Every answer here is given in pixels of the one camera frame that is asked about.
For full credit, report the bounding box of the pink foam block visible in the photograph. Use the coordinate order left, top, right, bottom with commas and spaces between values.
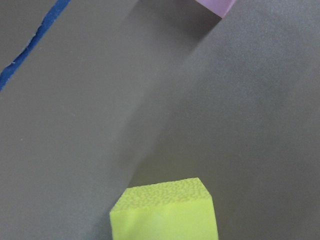
196, 0, 236, 19

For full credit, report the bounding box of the yellow foam block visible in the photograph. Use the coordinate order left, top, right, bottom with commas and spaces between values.
109, 177, 219, 240

